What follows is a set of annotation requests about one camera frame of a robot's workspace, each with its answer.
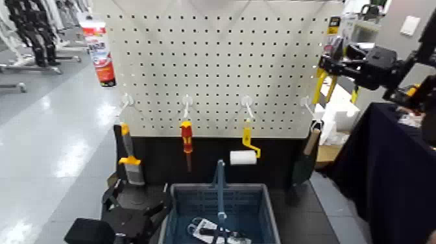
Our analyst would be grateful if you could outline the white foam block stack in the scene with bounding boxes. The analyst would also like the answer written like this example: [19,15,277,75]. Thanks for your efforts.
[313,76,361,145]

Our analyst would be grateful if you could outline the black chair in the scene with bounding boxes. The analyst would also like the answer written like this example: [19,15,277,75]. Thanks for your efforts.
[359,3,384,21]

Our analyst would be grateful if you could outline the red white sealant tube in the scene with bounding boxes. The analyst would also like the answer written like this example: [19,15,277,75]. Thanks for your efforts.
[79,19,117,88]

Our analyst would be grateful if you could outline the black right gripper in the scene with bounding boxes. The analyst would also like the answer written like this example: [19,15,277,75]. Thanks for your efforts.
[318,40,398,92]

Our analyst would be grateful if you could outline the white wall plate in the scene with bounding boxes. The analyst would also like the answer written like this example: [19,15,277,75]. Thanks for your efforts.
[399,16,421,37]

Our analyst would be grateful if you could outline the black base panel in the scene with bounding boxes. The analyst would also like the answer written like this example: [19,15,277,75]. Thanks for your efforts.
[114,124,319,190]

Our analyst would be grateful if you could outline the red yellow screwdriver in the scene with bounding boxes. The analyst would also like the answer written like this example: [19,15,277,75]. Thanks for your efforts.
[180,121,194,173]

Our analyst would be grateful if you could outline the table with black cloth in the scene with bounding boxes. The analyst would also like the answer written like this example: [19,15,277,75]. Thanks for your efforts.
[328,102,436,244]

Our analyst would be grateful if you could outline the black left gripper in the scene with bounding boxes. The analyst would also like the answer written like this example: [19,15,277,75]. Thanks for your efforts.
[102,178,173,244]

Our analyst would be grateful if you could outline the yellow pliers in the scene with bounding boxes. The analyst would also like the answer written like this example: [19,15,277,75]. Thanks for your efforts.
[312,15,344,104]

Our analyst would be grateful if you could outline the black humanoid robot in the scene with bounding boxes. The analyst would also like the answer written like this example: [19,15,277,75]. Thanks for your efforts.
[5,0,62,67]

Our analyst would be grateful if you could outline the white pegboard panel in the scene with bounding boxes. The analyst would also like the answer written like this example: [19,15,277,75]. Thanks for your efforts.
[93,0,345,139]

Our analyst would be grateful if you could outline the white wheeled stand base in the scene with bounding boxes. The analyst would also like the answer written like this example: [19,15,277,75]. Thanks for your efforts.
[0,62,64,93]

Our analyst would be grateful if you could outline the brown cardboard box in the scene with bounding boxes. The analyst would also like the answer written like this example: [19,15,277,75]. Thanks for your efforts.
[315,144,343,169]

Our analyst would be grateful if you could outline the green trowel wooden handle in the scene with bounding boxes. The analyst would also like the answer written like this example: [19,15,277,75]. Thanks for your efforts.
[291,121,322,186]

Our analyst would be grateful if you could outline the white pegboard hook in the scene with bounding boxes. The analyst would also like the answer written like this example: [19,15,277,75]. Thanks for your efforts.
[182,94,194,119]
[299,95,322,124]
[121,93,136,108]
[240,95,256,120]

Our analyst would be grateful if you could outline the blue grey plastic crate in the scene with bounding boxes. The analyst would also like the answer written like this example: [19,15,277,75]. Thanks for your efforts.
[158,183,282,244]

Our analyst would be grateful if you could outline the clear plastic bags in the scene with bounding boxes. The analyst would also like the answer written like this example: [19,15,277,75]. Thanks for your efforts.
[396,107,424,128]

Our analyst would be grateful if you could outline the yellow paint roller white sleeve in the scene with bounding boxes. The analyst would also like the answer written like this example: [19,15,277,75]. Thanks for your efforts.
[229,127,262,166]

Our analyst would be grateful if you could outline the black tool on white card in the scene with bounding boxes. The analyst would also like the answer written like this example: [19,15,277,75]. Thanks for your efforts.
[186,217,253,244]

